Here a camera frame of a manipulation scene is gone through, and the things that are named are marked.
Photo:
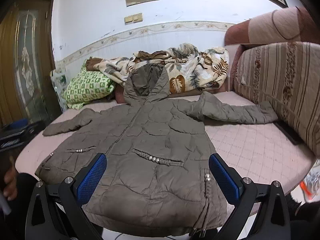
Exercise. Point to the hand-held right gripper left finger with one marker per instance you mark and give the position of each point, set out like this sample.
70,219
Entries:
91,178

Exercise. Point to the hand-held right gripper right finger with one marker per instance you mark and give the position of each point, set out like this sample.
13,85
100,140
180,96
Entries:
223,178

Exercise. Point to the olive quilted hooded jacket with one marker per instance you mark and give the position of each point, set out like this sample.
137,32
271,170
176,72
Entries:
155,140

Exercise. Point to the person's left hand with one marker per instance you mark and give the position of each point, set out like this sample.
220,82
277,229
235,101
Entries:
10,183

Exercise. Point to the pink quilted sofa bed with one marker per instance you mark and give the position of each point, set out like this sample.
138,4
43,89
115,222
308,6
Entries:
250,150

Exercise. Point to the clear plastic bag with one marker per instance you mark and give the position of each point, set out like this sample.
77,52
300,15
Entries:
58,87

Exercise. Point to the green patterned pillow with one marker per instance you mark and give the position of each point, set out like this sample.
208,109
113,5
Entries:
85,85

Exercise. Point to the reddish-brown bolster cushion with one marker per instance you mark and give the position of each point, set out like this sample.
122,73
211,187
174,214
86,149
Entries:
121,97

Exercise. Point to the white orange sneaker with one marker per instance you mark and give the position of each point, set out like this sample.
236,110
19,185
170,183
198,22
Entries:
311,180

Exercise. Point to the striped back cushion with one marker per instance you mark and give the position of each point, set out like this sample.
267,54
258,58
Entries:
280,80

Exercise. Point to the leaf-print blanket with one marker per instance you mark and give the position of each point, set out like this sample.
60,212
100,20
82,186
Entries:
190,67

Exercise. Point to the reddish-brown sofa backrest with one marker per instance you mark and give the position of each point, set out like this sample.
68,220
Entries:
262,27

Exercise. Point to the black sofa frame board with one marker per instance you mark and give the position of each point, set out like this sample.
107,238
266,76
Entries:
288,132

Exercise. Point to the beige wall switch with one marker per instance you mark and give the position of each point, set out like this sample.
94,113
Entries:
129,20
138,17

